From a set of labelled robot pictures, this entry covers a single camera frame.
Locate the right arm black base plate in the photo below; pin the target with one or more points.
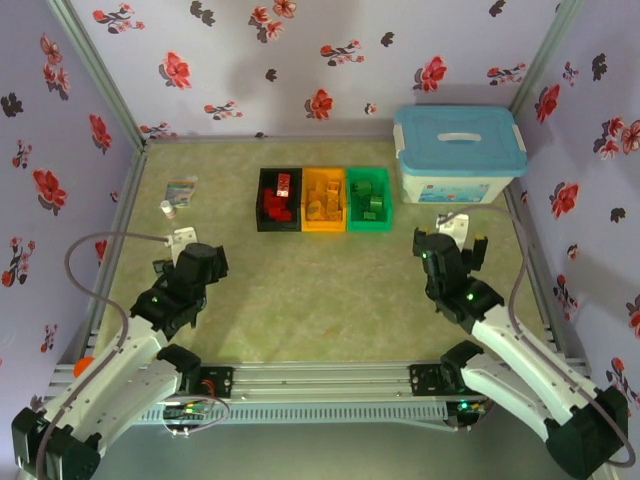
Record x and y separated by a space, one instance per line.
425 380

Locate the orange plastic cylinder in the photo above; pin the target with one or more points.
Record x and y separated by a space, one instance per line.
82 367

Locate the aluminium corner post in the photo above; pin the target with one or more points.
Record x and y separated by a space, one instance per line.
547 50
101 75

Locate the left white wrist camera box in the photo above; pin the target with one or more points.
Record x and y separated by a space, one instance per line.
182 237

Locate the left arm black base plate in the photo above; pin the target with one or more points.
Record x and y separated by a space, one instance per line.
220 382

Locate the small printed paper packet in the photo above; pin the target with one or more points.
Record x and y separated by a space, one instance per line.
181 192

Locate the red lego brick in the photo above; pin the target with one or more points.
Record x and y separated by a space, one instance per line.
269 195
284 184
273 216
287 215
285 202
270 206

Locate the aluminium wall edge rail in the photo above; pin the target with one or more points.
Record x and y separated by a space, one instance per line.
300 138

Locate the round yellow lego with hole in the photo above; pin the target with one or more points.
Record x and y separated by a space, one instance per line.
314 211

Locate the yellow plastic bin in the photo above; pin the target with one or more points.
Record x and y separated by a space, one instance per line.
322 227

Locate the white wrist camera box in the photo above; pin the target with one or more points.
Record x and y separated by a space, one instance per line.
457 227
182 237

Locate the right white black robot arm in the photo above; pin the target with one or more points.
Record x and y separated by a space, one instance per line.
520 365

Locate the small white bottle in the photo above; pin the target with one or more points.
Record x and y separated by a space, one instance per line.
167 207

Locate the long aluminium base rail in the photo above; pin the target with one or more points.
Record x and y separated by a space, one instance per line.
320 382

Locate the white storage box blue lid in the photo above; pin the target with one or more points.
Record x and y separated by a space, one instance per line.
450 120

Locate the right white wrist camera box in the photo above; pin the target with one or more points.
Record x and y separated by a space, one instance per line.
457 227

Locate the black plastic bin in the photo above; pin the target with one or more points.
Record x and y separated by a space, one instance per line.
277 227

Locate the green plastic bin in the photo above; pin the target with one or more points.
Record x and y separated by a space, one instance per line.
367 227

